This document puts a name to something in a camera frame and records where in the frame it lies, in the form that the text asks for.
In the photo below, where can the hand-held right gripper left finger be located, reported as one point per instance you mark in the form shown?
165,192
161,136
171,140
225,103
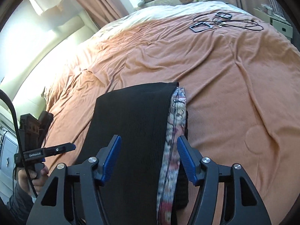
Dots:
110,159

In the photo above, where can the white padded headboard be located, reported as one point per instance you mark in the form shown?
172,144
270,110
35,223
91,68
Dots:
58,44

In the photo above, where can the person's left forearm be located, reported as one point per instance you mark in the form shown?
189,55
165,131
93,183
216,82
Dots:
20,206

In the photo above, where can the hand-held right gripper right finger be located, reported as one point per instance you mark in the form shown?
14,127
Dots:
185,154

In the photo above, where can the large black rectangular frame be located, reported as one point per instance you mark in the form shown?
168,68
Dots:
192,29

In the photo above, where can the white drawer cabinet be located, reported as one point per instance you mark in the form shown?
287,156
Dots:
8,150

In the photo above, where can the orange blanket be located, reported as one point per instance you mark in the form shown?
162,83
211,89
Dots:
222,98

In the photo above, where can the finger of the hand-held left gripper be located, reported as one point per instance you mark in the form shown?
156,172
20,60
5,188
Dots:
45,121
58,149

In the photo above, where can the white nightstand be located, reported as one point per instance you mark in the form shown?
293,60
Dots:
282,29

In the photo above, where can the white slatted rack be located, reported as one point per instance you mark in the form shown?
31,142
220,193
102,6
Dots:
276,7

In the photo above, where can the black patterned pants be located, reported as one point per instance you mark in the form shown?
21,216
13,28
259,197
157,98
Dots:
131,133

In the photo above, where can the small black rectangular frame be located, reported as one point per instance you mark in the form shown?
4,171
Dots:
230,17

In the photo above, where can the person's left hand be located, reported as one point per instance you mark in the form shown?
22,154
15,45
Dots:
25,180

